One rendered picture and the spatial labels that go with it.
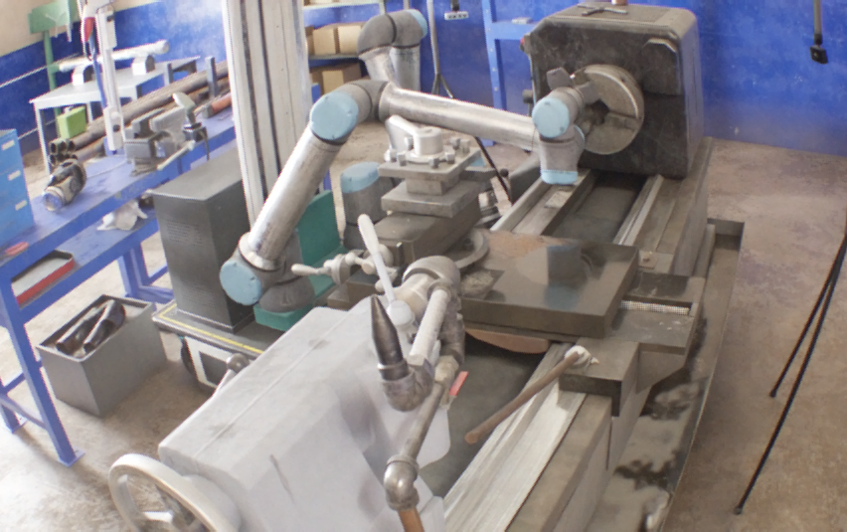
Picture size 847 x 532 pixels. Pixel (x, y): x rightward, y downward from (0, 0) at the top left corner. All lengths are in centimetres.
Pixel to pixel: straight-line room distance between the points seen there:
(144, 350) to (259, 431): 251
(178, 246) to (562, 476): 197
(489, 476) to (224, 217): 173
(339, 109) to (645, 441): 115
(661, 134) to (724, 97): 336
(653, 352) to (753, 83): 432
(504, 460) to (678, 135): 138
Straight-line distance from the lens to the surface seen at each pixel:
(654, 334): 157
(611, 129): 226
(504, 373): 176
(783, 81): 571
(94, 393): 321
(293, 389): 98
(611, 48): 241
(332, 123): 207
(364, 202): 286
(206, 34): 772
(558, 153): 194
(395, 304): 108
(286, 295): 259
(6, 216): 291
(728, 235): 320
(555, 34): 245
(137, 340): 336
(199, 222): 278
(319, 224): 288
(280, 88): 278
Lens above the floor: 169
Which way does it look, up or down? 25 degrees down
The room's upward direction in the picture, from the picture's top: 7 degrees counter-clockwise
